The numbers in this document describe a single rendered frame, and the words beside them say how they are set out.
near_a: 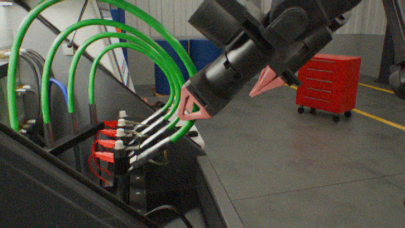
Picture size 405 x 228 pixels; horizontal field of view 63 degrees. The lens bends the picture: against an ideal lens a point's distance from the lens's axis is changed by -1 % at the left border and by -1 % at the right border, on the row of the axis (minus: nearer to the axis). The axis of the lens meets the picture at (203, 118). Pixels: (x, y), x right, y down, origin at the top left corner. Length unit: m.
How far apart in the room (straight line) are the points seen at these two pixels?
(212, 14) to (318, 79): 4.47
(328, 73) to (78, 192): 4.54
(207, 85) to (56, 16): 0.65
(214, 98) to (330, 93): 4.35
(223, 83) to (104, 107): 0.60
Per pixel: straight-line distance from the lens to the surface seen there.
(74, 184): 0.39
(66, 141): 0.86
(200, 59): 5.56
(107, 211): 0.40
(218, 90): 0.50
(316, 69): 4.88
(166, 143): 0.59
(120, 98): 1.02
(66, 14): 1.05
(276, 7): 0.43
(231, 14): 0.45
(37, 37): 1.03
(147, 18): 0.57
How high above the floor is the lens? 1.39
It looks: 17 degrees down
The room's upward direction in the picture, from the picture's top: straight up
